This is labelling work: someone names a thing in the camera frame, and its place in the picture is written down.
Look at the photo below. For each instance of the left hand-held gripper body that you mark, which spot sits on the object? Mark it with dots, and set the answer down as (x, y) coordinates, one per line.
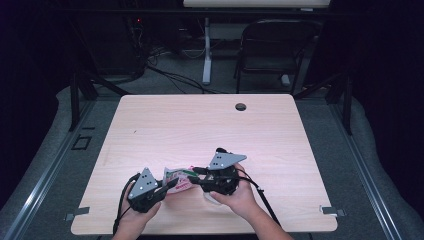
(143, 186)

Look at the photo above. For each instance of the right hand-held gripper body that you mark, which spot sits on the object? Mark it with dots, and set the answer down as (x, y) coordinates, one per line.
(221, 180)

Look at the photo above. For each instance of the pink and white plastic bag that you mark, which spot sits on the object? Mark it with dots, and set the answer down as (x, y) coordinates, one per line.
(178, 181)

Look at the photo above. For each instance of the person's right hand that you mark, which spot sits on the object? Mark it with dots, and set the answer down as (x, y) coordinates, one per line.
(245, 200)

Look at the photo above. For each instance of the person's left hand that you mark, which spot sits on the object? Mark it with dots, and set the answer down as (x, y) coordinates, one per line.
(133, 218)

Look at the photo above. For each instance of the white power adapter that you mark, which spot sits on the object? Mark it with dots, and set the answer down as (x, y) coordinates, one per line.
(285, 80)

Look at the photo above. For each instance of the white desk leg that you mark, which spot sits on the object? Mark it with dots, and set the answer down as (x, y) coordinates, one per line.
(207, 50)

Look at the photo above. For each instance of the black folding chair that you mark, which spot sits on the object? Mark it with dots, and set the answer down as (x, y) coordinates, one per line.
(276, 33)

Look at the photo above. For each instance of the grey table bracket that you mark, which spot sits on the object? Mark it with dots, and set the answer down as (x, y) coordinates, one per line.
(78, 212)
(331, 210)

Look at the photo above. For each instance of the grey metal floor rail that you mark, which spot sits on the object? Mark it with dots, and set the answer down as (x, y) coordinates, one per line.
(50, 173)
(363, 173)

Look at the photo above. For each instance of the black metal stand frame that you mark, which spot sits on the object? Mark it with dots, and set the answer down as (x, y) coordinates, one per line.
(347, 106)
(75, 100)

